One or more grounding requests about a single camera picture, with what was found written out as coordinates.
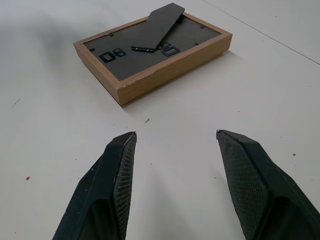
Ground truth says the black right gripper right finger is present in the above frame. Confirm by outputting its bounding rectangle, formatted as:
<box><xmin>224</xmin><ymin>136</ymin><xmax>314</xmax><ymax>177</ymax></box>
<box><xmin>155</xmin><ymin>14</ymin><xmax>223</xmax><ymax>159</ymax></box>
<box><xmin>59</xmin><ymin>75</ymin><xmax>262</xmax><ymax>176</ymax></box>
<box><xmin>215</xmin><ymin>129</ymin><xmax>320</xmax><ymax>240</ymax></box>

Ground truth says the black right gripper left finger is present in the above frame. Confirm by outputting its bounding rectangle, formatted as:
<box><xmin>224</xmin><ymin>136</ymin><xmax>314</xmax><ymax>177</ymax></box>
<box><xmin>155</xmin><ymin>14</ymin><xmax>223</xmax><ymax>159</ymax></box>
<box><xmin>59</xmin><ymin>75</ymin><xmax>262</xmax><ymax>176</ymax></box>
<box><xmin>51</xmin><ymin>131</ymin><xmax>138</xmax><ymax>240</ymax></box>

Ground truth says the wooden picture frame face down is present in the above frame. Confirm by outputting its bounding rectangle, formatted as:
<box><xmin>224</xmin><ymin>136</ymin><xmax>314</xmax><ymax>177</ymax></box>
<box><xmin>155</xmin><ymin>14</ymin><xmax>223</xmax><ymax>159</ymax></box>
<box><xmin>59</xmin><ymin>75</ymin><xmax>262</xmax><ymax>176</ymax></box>
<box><xmin>73</xmin><ymin>2</ymin><xmax>233</xmax><ymax>109</ymax></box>

